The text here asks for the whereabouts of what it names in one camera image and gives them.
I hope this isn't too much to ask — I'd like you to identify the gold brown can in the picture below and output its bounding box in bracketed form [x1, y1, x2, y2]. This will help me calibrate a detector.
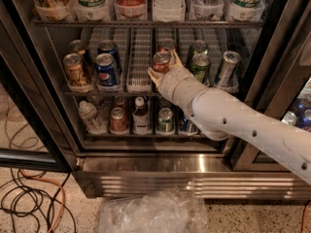
[69, 40, 94, 75]
[63, 52, 91, 86]

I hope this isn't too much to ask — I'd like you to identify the green soda can rear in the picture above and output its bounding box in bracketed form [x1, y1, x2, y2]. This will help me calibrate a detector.
[188, 40, 209, 61]

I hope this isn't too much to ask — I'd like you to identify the dark juice bottle white cap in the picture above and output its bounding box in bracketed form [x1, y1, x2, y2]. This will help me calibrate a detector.
[132, 96, 151, 135]

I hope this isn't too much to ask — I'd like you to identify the blue pepsi can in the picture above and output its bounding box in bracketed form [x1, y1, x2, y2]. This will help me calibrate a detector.
[95, 53, 121, 86]
[97, 39, 122, 73]

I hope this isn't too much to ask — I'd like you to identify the blue pepsi can front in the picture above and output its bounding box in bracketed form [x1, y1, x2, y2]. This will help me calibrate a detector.
[95, 53, 121, 86]

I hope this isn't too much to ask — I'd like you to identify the silver slim can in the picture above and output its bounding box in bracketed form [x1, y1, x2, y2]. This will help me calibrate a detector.
[214, 50, 241, 87]

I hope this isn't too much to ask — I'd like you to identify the gold brown can rear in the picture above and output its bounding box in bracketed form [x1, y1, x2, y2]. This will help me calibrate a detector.
[69, 40, 94, 75]

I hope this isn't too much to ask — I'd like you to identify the green soda can front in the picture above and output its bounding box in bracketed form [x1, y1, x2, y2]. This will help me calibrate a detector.
[188, 53, 211, 83]

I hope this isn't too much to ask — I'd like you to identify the clear plastic bag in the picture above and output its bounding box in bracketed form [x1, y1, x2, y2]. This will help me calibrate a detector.
[98, 189, 208, 233]

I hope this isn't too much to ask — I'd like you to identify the clear water bottle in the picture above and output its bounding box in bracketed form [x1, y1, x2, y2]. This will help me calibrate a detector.
[79, 101, 106, 135]

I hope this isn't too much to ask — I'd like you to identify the red can bottom shelf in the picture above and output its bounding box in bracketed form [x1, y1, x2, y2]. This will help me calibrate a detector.
[110, 107, 128, 132]

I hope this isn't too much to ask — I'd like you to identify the green can bottom shelf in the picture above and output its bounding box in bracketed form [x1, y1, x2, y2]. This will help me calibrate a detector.
[156, 107, 174, 133]

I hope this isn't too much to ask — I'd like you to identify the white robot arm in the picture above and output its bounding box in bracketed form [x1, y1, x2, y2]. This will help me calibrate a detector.
[148, 58, 311, 183]

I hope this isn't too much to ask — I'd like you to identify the red coke can front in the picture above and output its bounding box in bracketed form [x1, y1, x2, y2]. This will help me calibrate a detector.
[152, 51, 171, 74]

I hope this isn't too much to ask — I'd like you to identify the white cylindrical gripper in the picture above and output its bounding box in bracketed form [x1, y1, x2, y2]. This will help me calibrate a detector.
[148, 50, 207, 110]

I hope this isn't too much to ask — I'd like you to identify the black cable bundle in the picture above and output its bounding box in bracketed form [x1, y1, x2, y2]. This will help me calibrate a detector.
[0, 167, 78, 233]

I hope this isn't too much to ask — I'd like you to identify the blue can bottom shelf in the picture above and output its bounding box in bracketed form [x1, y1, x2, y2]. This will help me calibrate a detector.
[179, 114, 198, 136]

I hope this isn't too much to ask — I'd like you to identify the white can right fridge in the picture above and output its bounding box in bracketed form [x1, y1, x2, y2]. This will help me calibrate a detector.
[282, 111, 297, 125]

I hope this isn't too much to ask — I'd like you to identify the orange cable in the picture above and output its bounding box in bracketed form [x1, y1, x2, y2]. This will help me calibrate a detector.
[19, 168, 67, 233]

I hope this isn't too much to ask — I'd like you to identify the red coke can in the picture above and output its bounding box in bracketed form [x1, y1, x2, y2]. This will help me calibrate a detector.
[157, 38, 177, 51]
[152, 51, 171, 74]

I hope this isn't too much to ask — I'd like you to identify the blue can right fridge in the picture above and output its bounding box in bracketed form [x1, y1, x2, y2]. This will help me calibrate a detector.
[295, 109, 311, 131]

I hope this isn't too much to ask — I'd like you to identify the red coke can rear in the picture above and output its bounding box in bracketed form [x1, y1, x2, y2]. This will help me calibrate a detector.
[157, 38, 177, 51]

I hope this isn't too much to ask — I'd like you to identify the green soda can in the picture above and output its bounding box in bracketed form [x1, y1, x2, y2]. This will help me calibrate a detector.
[188, 40, 209, 61]
[188, 53, 211, 83]

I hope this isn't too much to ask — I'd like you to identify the stainless steel fridge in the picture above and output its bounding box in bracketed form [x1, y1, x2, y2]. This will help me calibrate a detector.
[0, 0, 311, 200]

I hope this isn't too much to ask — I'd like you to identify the gold brown can front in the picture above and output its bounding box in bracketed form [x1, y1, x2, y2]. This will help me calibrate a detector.
[63, 52, 91, 86]

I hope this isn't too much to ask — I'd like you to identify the blue pepsi can rear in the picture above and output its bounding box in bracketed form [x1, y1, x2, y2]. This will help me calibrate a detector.
[97, 39, 122, 73]

